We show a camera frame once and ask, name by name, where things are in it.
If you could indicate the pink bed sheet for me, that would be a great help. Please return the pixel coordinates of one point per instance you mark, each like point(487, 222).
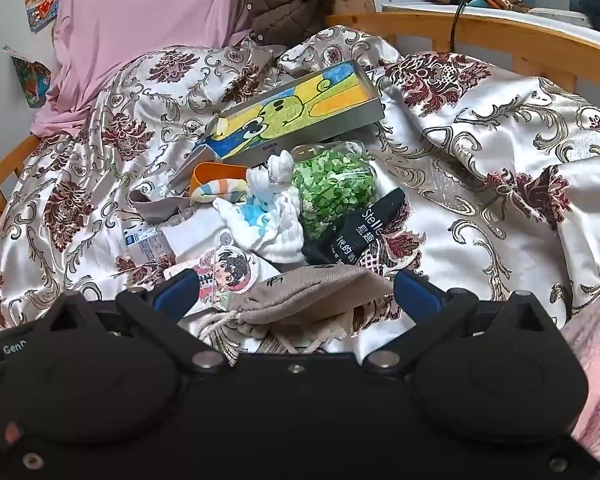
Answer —
point(130, 10)

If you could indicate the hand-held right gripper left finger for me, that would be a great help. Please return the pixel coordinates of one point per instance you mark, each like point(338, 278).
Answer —
point(177, 296)

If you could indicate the cartoon print white pouch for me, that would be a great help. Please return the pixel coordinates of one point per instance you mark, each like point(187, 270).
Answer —
point(230, 265)

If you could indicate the floral satin blanket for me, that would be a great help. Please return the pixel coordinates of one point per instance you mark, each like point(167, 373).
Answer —
point(480, 160)

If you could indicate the clear jar of green stars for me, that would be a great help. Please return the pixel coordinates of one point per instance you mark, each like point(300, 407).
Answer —
point(330, 190)

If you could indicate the tissue pack with blue label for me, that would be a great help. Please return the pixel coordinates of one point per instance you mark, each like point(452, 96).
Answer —
point(145, 245)

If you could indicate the white face mask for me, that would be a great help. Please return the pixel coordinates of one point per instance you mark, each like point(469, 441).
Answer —
point(195, 230)

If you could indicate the orange cup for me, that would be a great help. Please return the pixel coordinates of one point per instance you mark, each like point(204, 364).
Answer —
point(205, 172)

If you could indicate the cartoon print tin box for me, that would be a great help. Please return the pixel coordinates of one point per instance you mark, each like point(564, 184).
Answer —
point(280, 110)

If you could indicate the striped sock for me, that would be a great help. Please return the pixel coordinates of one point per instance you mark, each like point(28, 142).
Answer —
point(220, 191)

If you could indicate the black sock with label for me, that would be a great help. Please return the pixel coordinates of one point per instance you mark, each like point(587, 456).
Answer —
point(350, 240)

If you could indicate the wooden bed frame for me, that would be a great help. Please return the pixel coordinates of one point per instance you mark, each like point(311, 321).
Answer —
point(530, 45)

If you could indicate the grey cloth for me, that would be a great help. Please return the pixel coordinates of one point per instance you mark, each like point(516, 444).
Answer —
point(150, 205)

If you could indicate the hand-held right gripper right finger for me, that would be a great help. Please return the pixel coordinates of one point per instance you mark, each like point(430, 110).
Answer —
point(415, 290)

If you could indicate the cartoon wall poster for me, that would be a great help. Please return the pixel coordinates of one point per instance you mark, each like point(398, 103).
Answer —
point(42, 2)

